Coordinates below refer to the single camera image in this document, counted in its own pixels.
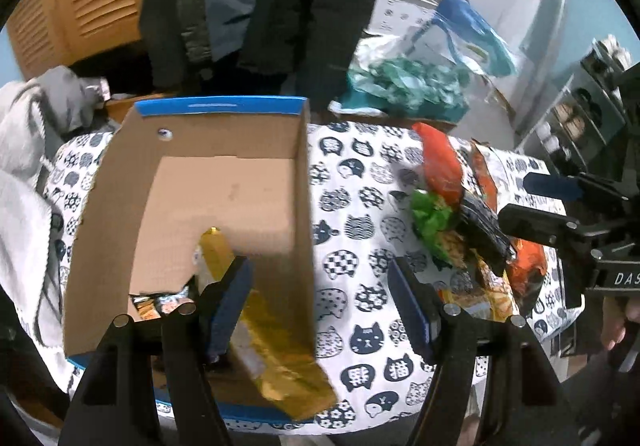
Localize red orange snack bag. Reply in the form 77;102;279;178
412;123;463;207

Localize silver black snack pack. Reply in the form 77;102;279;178
457;191;515;276

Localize grey white clothes pile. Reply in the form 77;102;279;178
1;65;111;348

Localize shoe rack with shoes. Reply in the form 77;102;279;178
516;34;632;180

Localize white orange chip bag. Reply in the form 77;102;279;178
471;141;498;214

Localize hanging dark clothes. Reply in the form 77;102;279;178
139;0;375;106

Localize cat pattern tablecloth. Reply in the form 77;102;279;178
44;121;572;432

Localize green snack bag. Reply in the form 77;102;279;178
410;189;465;268

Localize dark yellow snack bag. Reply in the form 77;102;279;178
130;285;193;320

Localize person's right hand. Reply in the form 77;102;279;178
601;297;640;351

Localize yellow chip pack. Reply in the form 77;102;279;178
437;253;520;322

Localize wooden louvered door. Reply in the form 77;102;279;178
6;0;142;78

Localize blue cardboard box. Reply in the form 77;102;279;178
63;96;336;421

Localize gold foil snack pack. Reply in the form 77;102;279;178
193;225;337;420

